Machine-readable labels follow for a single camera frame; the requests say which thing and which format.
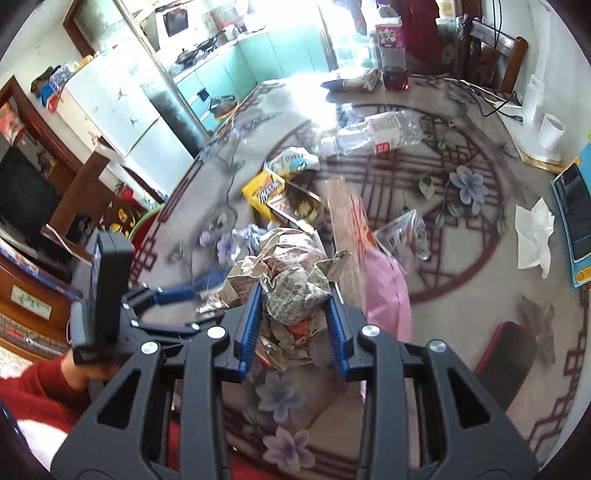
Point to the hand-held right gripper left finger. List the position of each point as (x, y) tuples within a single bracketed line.
[(249, 325)]

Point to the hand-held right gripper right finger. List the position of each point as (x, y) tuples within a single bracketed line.
[(335, 332)]

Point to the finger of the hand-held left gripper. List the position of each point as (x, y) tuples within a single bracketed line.
[(178, 293), (180, 331)]

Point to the newspaper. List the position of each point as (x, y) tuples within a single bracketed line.
[(286, 277)]

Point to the pink plastic bag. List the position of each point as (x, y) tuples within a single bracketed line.
[(388, 295)]

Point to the clear printed plastic bag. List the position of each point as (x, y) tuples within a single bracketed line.
[(401, 235)]

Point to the person's left forearm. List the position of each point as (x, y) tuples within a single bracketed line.
[(37, 397)]

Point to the person's left hand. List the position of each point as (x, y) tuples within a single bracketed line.
[(85, 376)]

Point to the green basin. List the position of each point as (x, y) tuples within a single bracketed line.
[(141, 221)]

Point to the wooden side cabinet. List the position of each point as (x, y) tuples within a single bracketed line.
[(27, 304)]

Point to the carved wooden chair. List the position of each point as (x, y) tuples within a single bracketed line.
[(78, 194)]

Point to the black television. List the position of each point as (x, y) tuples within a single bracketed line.
[(23, 198)]

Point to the floral tablecloth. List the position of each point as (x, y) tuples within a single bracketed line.
[(461, 286)]

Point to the yellow snack box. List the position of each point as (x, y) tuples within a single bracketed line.
[(263, 189)]

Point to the blue white snack wrapper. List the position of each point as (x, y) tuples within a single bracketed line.
[(291, 161)]

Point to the white refrigerator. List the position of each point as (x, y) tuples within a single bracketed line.
[(111, 101)]

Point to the crushed clear plastic bottle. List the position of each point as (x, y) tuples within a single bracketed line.
[(383, 131)]

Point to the white crumpled tissue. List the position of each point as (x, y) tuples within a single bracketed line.
[(533, 235)]

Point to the flat snack packet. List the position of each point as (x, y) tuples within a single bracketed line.
[(351, 84)]

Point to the teal kitchen cabinets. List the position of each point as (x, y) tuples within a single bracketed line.
[(258, 55)]

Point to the wooden board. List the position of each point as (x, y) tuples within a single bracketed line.
[(545, 166)]

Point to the blue drawing tablet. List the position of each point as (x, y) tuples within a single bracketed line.
[(575, 207)]

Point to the white microwave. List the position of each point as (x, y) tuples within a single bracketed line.
[(173, 23)]

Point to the soda bottle purple label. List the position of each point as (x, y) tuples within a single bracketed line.
[(392, 55)]

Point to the white cup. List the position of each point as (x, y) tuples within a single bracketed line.
[(551, 136)]

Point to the white water dispenser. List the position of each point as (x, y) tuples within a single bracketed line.
[(534, 97)]

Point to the red hanging cloth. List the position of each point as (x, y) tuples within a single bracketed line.
[(420, 32)]

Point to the dark wooden chair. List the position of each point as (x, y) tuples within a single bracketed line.
[(512, 55)]

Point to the wooden wall cabinet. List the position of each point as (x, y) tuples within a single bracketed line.
[(32, 124)]

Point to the metal door frame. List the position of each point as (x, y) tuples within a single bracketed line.
[(166, 92)]

